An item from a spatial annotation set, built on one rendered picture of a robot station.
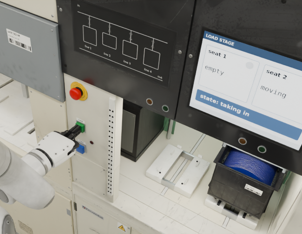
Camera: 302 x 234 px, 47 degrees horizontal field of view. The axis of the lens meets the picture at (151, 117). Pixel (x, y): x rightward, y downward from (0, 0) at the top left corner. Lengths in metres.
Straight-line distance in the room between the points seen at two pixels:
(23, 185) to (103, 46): 0.41
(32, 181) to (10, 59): 0.49
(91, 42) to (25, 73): 0.34
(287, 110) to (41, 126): 0.90
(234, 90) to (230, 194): 0.61
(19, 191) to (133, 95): 0.39
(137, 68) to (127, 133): 0.58
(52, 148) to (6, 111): 0.81
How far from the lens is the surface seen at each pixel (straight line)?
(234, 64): 0.80
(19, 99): 1.96
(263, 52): 0.77
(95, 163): 1.31
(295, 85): 0.79
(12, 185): 0.93
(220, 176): 1.31
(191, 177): 1.50
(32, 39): 1.15
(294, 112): 0.82
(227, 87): 0.83
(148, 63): 0.90
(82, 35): 1.00
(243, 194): 1.33
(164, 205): 1.43
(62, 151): 1.11
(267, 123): 0.85
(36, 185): 0.96
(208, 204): 1.44
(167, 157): 1.55
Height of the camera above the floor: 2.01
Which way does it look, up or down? 40 degrees down
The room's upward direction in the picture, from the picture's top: 7 degrees clockwise
